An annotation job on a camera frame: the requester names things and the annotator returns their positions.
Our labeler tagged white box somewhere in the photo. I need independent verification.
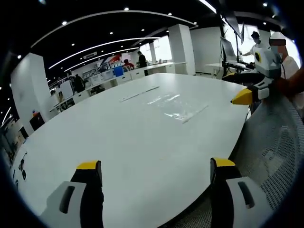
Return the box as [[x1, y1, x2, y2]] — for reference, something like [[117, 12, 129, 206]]
[[59, 82, 74, 98]]

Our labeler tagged black monitor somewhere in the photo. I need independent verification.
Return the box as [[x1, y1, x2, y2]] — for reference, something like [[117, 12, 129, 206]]
[[220, 37, 238, 63], [222, 9, 241, 34]]

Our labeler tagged black cabinet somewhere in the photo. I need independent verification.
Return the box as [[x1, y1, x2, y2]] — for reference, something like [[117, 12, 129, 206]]
[[29, 113, 46, 131]]

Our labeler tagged long white counter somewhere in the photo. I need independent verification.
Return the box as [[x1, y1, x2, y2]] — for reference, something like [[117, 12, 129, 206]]
[[48, 62, 188, 114]]

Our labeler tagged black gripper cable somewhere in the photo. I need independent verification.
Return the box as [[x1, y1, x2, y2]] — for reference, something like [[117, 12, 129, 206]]
[[280, 53, 286, 79]]

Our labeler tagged black monitor desk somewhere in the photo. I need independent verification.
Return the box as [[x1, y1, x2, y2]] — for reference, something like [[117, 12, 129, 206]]
[[222, 60, 256, 74]]

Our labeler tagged clear food packaging bag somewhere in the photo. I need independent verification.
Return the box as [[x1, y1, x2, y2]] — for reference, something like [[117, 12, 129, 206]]
[[146, 94, 209, 124]]

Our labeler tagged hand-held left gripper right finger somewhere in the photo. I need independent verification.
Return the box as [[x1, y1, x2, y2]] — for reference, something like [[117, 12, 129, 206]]
[[210, 156, 280, 228]]

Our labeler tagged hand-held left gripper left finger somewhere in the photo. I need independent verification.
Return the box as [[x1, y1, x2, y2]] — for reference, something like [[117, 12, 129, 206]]
[[39, 160, 105, 228]]

